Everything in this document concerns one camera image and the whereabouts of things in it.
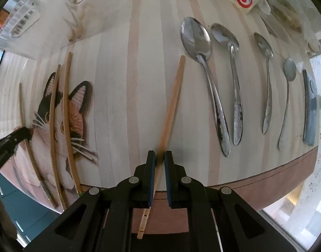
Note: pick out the clear plastic utensil tray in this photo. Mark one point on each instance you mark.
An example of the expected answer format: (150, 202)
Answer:
(35, 28)

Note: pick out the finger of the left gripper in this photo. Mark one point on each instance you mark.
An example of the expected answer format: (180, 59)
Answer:
(10, 142)

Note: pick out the striped cat placemat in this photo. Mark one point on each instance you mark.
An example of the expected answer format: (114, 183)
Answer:
(120, 82)

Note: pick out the teal cabinet front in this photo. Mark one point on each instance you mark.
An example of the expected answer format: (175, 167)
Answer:
(29, 217)

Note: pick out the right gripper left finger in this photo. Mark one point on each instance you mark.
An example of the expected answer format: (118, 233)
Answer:
(137, 191)

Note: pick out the large steel spoon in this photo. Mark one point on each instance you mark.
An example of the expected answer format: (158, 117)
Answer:
(197, 44)

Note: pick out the small steel spoon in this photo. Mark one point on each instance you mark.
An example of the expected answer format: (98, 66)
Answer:
(289, 70)

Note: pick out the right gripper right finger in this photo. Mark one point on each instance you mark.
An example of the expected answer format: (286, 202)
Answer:
(182, 190)

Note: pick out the clear plastic bag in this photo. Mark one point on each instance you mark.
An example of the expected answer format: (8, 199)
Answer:
(294, 16)

